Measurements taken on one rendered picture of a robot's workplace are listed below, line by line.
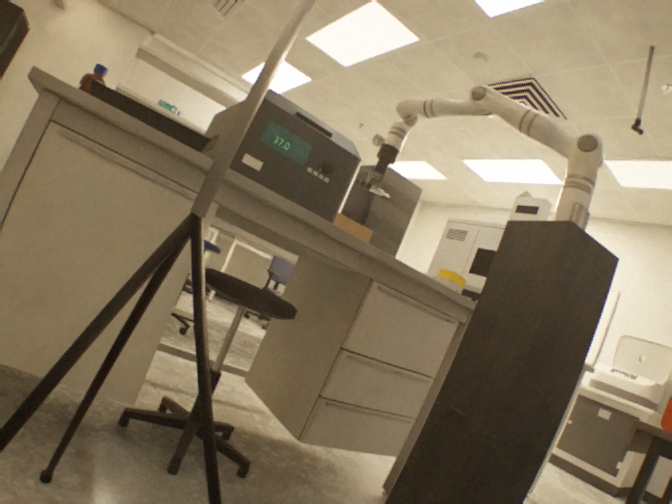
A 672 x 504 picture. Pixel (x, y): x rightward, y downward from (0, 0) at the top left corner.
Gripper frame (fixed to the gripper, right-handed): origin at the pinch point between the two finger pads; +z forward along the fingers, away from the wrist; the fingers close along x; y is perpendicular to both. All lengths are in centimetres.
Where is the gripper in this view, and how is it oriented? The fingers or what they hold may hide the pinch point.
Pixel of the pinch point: (364, 187)
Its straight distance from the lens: 163.1
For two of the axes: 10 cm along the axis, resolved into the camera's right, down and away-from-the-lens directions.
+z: -4.4, 8.9, -0.9
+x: 0.3, 1.1, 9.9
